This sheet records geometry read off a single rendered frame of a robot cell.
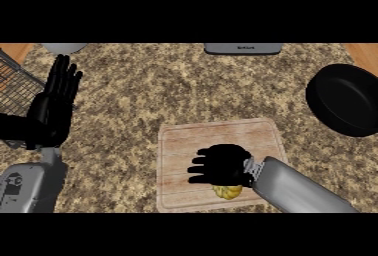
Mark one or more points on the wooden cutting board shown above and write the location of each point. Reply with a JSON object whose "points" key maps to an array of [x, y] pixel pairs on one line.
{"points": [[221, 140]]}

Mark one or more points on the yellow squash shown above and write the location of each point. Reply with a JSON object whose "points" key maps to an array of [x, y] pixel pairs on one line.
{"points": [[227, 191]]}

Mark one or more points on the grey round bowl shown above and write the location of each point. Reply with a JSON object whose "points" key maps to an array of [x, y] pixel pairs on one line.
{"points": [[62, 48]]}

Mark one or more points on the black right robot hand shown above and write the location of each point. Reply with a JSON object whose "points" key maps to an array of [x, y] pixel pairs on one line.
{"points": [[221, 165]]}

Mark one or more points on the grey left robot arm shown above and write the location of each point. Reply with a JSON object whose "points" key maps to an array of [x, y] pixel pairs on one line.
{"points": [[30, 186]]}

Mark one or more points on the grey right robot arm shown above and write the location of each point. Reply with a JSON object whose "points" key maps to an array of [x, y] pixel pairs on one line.
{"points": [[289, 188]]}

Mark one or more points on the grey flat appliance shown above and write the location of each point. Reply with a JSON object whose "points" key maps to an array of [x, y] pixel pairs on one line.
{"points": [[244, 48]]}

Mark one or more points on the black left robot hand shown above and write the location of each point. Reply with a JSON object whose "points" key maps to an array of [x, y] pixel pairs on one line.
{"points": [[49, 110]]}

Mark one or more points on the black pot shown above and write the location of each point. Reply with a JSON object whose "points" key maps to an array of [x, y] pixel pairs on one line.
{"points": [[344, 100]]}

